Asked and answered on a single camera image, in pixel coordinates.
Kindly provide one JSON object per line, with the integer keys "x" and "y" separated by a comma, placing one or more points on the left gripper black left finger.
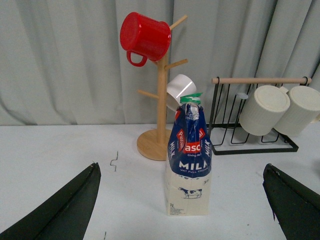
{"x": 63, "y": 216}

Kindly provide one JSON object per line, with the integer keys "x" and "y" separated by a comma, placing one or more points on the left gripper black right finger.
{"x": 296, "y": 207}

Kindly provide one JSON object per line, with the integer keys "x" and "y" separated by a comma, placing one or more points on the blue white milk carton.
{"x": 189, "y": 161}

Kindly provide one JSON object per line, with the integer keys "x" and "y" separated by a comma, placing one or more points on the cream ribbed mug right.
{"x": 304, "y": 108}

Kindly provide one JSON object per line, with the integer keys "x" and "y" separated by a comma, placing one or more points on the cream ribbed mug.
{"x": 304, "y": 108}
{"x": 264, "y": 109}

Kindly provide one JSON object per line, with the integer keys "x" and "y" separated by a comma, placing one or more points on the cream ribbed mug left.
{"x": 264, "y": 109}

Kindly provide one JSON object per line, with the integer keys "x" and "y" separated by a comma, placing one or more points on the wooden mug tree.
{"x": 153, "y": 143}

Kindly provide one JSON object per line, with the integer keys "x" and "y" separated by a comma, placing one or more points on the grey curtain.
{"x": 61, "y": 62}

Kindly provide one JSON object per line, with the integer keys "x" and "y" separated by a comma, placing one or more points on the white mug on tree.
{"x": 180, "y": 86}

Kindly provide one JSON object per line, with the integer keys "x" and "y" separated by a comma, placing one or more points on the red mug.
{"x": 144, "y": 38}

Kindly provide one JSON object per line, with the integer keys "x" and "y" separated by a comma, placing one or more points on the black wire cup rack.
{"x": 227, "y": 135}

